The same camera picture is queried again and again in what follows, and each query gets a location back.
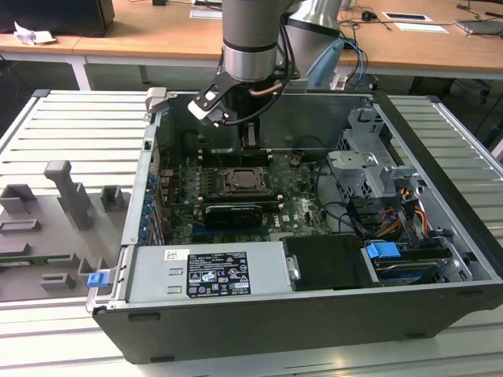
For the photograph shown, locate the CPU socket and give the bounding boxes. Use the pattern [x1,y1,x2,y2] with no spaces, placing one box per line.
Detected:
[220,166,275,198]

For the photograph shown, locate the black RAM slots row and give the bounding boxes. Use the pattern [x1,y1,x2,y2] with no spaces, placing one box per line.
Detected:
[198,193,285,205]
[198,147,273,167]

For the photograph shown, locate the black graphics card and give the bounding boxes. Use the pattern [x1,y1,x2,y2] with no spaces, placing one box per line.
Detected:
[203,203,264,231]

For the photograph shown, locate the green motherboard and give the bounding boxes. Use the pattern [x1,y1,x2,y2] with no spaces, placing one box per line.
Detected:
[160,151,335,243]

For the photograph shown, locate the pale blue teach pendant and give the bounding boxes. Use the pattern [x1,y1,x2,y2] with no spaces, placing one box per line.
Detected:
[305,38,346,90]

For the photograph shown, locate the silver metal drive cage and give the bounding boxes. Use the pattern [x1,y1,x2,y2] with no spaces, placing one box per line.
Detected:
[325,108,418,200]

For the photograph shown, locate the black plastic air shroud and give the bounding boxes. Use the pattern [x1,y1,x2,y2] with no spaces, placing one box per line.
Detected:
[281,235,379,292]

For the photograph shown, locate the grey power supply unit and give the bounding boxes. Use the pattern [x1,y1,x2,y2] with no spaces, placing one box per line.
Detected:
[126,240,295,304]

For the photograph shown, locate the white paper sheet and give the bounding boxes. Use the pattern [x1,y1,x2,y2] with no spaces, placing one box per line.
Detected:
[393,21,450,35]

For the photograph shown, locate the black open PC case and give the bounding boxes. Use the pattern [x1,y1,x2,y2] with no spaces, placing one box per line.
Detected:
[85,86,503,364]

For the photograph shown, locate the hard disk in blue carrier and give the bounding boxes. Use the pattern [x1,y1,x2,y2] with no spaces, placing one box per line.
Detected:
[364,241,450,287]

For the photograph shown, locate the black box on desk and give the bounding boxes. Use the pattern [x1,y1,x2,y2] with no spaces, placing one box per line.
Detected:
[0,0,116,38]

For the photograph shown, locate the blue case latch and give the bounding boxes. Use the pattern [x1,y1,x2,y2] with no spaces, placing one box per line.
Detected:
[86,272,108,291]

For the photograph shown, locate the crumpled white paper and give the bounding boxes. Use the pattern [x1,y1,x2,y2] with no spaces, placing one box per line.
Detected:
[13,20,57,46]

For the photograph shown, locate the grey parts rack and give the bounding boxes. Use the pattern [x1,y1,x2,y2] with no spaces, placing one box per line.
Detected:
[0,159,134,304]

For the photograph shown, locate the green RAM stick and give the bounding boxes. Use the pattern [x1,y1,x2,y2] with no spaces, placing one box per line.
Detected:
[0,254,68,265]

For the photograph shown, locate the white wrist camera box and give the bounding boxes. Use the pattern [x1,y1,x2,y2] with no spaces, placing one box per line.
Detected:
[187,72,237,129]

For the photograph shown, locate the grey case hinge handle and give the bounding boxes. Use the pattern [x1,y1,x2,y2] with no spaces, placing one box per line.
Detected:
[145,86,171,114]

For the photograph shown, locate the black cable bundle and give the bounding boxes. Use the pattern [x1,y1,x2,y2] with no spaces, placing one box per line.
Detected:
[313,159,369,239]

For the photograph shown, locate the blue cable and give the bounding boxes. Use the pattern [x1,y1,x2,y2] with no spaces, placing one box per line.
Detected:
[344,37,369,90]

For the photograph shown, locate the orange yellow red wires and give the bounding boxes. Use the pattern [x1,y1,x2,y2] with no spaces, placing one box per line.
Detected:
[376,187,430,241]

